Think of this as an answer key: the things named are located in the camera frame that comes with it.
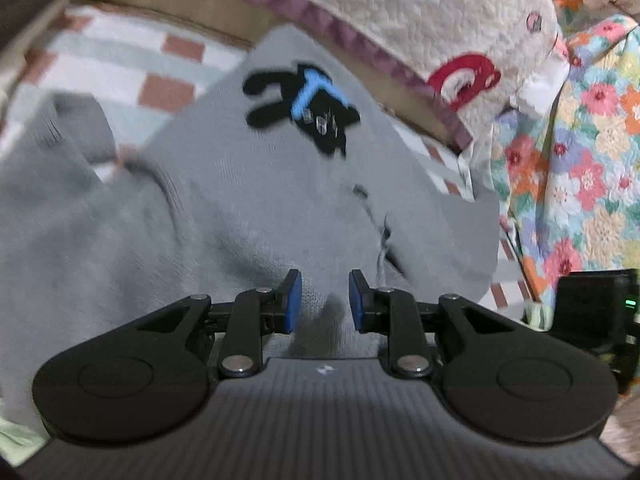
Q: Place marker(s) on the white quilted blanket red print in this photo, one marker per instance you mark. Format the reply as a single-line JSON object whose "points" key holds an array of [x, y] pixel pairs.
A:
{"points": [[470, 58]]}

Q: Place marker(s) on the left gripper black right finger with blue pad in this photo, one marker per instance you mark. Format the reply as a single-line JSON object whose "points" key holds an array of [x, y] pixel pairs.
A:
{"points": [[497, 375]]}

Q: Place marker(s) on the light green blanket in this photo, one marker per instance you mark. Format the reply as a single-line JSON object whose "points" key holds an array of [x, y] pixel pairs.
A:
{"points": [[18, 443]]}

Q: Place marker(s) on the floral quilt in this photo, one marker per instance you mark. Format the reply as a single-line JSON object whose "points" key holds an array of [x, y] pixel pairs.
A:
{"points": [[568, 182]]}

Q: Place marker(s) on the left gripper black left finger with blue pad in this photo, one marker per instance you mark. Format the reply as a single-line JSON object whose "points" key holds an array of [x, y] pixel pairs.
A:
{"points": [[153, 375]]}

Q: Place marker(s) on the grey sweater with black cat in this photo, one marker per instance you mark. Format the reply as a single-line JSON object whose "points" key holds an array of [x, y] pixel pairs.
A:
{"points": [[286, 163]]}

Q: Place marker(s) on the checkered play mat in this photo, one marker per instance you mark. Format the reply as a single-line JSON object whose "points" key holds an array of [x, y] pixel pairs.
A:
{"points": [[141, 71]]}

